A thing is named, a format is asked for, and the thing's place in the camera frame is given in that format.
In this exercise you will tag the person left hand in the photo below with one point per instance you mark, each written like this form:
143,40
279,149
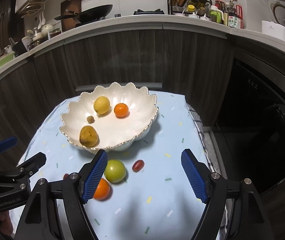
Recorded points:
6,227

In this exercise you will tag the small orange tangerine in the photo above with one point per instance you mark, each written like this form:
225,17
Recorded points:
121,110

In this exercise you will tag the large orange tangerine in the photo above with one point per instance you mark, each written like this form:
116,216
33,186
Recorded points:
102,191

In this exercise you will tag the green apple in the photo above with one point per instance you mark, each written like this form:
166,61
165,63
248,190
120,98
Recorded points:
115,171

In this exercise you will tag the black gas stove grate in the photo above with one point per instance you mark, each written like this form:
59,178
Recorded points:
149,12

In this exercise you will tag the soy sauce bottle red label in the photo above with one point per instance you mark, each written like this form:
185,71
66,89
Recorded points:
235,15

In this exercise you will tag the white teapot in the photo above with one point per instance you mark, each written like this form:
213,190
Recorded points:
46,30

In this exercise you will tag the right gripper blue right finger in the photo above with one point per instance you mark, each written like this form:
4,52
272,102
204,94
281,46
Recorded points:
197,174

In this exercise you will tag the white scalloped ceramic bowl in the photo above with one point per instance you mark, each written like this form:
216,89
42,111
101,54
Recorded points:
114,134

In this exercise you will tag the small red grape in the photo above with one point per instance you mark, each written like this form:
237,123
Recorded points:
138,165

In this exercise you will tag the small tan longan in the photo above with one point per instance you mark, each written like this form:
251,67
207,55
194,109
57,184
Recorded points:
90,119

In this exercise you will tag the yellow cap jar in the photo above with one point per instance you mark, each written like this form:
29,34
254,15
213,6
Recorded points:
190,9

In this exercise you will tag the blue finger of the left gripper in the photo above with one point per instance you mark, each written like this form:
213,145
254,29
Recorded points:
31,166
8,143

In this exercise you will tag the yellow lemon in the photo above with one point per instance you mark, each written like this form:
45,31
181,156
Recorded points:
102,105

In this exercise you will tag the black wok pan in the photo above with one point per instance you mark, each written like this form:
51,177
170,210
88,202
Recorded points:
88,15

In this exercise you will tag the green lidded jar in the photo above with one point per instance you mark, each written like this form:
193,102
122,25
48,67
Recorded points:
216,15

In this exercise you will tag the white square container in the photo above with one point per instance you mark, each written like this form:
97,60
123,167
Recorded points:
273,29

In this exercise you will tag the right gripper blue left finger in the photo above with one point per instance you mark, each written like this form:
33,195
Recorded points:
91,173

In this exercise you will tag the yellow brown mango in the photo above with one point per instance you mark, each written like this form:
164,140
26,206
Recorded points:
88,136

